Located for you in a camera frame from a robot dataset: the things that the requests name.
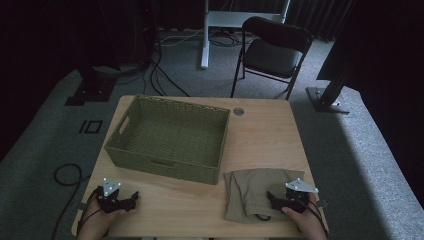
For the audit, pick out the khaki pants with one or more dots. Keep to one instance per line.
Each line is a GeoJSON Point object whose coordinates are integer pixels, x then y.
{"type": "Point", "coordinates": [248, 196]}

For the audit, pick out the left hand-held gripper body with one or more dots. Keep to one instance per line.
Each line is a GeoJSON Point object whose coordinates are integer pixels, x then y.
{"type": "Point", "coordinates": [110, 202]}

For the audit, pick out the black folding chair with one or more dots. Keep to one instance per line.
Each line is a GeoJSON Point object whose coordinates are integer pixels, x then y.
{"type": "Point", "coordinates": [271, 56]}

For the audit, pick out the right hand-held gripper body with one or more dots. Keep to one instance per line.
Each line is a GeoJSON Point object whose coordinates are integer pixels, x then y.
{"type": "Point", "coordinates": [295, 199]}

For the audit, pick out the black stand with base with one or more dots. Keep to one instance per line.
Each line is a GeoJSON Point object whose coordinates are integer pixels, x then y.
{"type": "Point", "coordinates": [328, 100]}
{"type": "Point", "coordinates": [91, 90]}

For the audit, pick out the person's left hand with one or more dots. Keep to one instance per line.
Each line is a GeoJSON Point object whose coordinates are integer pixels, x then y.
{"type": "Point", "coordinates": [100, 223]}

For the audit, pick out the green woven basket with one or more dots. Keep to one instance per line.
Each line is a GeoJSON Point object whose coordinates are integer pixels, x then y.
{"type": "Point", "coordinates": [173, 140]}

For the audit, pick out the person's right hand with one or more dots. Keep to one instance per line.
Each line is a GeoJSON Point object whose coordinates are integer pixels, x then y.
{"type": "Point", "coordinates": [308, 223]}

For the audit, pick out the grey tape tab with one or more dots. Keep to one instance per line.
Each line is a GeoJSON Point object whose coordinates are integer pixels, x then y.
{"type": "Point", "coordinates": [322, 203]}

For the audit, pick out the white desk frame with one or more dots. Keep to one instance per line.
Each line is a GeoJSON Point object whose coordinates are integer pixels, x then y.
{"type": "Point", "coordinates": [230, 18]}

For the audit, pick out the grey round table grommet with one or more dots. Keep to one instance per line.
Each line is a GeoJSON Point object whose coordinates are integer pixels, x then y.
{"type": "Point", "coordinates": [238, 111]}

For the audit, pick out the dark curtain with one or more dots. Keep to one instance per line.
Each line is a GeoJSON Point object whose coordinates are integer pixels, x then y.
{"type": "Point", "coordinates": [320, 16]}

